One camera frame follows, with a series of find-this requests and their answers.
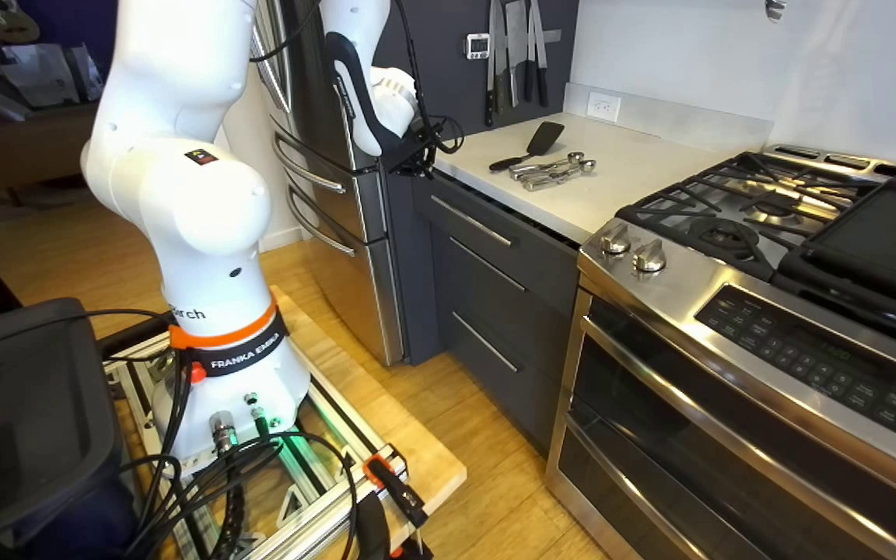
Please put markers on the black chair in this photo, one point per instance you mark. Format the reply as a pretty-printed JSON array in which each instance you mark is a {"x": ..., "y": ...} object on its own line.
[{"x": 61, "y": 490}]

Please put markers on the grey lower cabinet drawers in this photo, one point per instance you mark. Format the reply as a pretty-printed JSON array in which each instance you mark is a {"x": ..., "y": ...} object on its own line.
[{"x": 505, "y": 313}]

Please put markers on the metal utensil on counter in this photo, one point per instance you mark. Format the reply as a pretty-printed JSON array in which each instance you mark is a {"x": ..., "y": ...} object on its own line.
[{"x": 556, "y": 173}]

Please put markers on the black griddle plate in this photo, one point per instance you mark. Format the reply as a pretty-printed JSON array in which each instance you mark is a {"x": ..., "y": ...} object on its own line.
[{"x": 855, "y": 258}]

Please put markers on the stove knob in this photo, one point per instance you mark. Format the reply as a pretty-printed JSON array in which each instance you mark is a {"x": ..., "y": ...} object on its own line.
[
  {"x": 618, "y": 240},
  {"x": 653, "y": 260}
]

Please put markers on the left stove knob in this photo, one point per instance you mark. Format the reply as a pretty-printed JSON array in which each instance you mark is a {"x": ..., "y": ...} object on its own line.
[{"x": 618, "y": 240}]

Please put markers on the right stove knob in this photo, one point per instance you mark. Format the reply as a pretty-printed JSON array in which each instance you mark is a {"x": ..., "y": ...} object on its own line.
[{"x": 653, "y": 260}]

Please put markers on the wall power outlet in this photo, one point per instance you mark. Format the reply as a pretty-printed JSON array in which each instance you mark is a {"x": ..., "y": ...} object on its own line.
[{"x": 605, "y": 107}]

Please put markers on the stainless steel stove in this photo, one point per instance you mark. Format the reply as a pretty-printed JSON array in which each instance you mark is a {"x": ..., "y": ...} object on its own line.
[{"x": 713, "y": 410}]

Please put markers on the black spatula on counter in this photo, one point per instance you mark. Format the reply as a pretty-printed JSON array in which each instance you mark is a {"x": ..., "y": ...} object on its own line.
[{"x": 545, "y": 134}]

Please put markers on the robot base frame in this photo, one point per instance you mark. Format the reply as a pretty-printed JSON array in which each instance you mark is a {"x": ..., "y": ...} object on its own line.
[{"x": 321, "y": 488}]

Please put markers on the wooden platform board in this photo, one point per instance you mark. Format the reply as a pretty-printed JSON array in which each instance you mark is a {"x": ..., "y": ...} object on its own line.
[{"x": 432, "y": 469}]

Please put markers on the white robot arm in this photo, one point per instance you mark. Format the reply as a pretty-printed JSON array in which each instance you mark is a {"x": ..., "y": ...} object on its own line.
[{"x": 155, "y": 160}]

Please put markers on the stainless steel refrigerator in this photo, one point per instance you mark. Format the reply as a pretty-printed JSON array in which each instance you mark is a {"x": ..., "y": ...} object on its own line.
[{"x": 330, "y": 187}]

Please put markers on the knives on wall rack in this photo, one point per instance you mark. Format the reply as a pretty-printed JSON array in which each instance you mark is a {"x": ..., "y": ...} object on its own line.
[{"x": 519, "y": 57}]

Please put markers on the grey kitchen drawer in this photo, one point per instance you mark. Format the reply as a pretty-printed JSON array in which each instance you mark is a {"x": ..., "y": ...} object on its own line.
[{"x": 505, "y": 240}]

